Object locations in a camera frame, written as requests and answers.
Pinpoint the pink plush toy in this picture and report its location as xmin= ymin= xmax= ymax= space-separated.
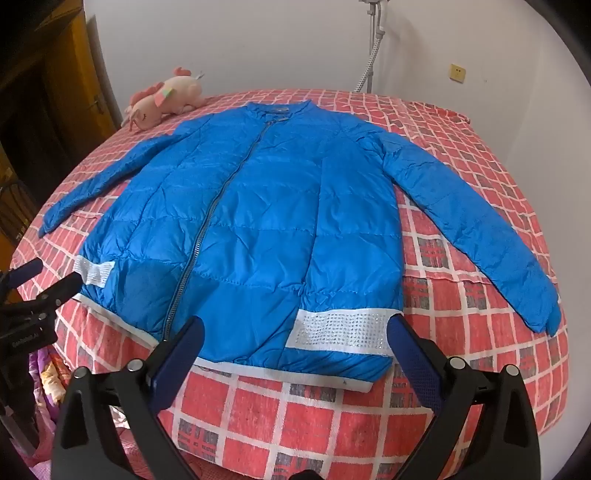
xmin=121 ymin=67 xmax=206 ymax=134

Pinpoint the black metal rack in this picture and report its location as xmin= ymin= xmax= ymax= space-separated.
xmin=0 ymin=179 xmax=29 ymax=241

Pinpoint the colourful patterned cloth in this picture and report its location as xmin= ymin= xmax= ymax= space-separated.
xmin=27 ymin=344 xmax=75 ymax=407

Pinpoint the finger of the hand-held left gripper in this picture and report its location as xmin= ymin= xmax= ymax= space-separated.
xmin=0 ymin=257 xmax=45 ymax=291
xmin=27 ymin=273 xmax=84 ymax=320

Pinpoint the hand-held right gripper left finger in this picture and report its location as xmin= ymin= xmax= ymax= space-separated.
xmin=51 ymin=315 xmax=206 ymax=480

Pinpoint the bed with red plaid blanket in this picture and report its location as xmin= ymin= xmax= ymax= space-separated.
xmin=9 ymin=89 xmax=570 ymax=469

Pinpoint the garment steamer hose and pole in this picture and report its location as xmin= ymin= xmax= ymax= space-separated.
xmin=355 ymin=0 xmax=387 ymax=93

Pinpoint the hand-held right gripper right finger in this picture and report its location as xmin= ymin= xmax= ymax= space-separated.
xmin=387 ymin=314 xmax=541 ymax=480

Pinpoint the blue quilted jacket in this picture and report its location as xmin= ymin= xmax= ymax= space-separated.
xmin=41 ymin=102 xmax=563 ymax=384

